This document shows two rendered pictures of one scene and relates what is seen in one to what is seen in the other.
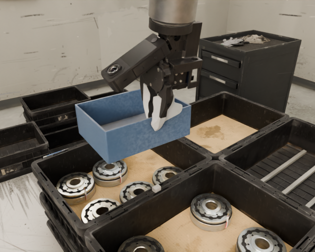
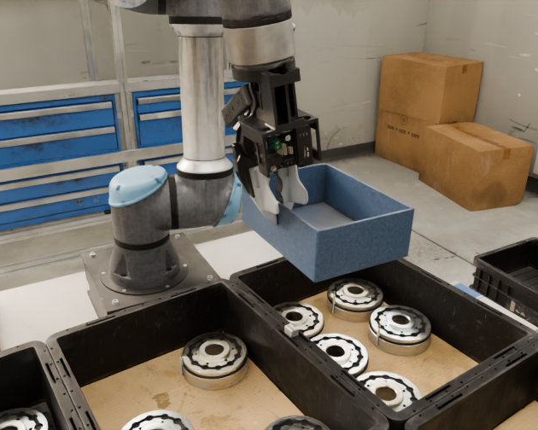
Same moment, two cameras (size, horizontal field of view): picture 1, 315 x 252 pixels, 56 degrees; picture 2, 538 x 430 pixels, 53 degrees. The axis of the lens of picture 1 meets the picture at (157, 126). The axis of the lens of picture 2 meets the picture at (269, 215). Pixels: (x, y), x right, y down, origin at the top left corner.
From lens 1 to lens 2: 0.84 m
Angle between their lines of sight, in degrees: 83
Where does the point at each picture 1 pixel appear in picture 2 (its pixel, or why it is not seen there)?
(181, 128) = (304, 258)
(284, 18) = not seen: outside the picture
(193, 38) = (266, 96)
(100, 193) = (353, 328)
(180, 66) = (244, 127)
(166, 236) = (258, 396)
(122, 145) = (251, 209)
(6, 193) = not seen: hidden behind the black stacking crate
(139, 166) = (435, 371)
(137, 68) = (230, 107)
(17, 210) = not seen: hidden behind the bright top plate
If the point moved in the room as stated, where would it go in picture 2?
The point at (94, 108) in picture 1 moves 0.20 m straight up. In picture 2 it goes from (339, 183) to (347, 47)
